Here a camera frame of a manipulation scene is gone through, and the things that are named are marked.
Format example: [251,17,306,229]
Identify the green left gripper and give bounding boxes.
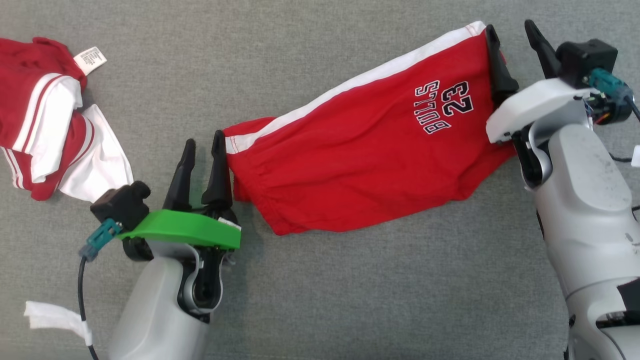
[117,130,243,262]

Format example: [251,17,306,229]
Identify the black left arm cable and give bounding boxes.
[77,252,101,360]

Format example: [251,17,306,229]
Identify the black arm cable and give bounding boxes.
[607,95,640,164]
[77,252,101,360]

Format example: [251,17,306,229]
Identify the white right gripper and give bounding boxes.
[485,19,634,146]

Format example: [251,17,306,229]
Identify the teal right cable connector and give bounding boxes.
[587,68,634,102]

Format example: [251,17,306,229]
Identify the red Bulls jersey white sleeves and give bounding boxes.
[0,37,135,203]

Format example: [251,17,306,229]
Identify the white tape on left cable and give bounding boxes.
[24,300,95,347]

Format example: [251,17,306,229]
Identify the red Bulls shorts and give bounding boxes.
[222,21,519,236]

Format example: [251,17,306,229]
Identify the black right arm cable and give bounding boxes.
[607,95,640,164]

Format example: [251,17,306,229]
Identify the teal left cable connector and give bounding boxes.
[79,218,124,262]

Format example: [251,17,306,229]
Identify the teal cable connector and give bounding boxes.
[587,68,634,102]
[79,218,124,262]

